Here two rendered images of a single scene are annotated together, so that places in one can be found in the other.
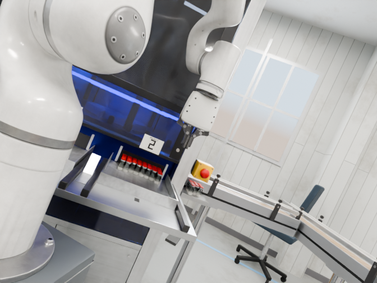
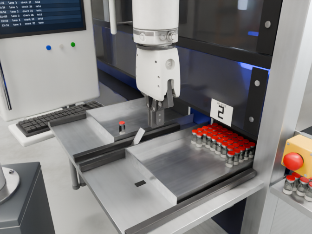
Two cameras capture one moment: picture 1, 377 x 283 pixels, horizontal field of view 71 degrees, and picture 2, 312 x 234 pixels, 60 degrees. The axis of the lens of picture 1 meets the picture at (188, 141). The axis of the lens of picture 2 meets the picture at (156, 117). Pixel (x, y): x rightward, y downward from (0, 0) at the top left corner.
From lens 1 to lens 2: 0.82 m
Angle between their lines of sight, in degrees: 70
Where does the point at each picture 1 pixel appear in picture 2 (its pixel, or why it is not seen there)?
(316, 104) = not seen: outside the picture
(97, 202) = (85, 178)
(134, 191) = (145, 172)
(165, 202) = (166, 194)
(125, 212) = (95, 194)
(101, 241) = not seen: hidden behind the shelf
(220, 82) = (140, 21)
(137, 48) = not seen: outside the picture
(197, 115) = (143, 80)
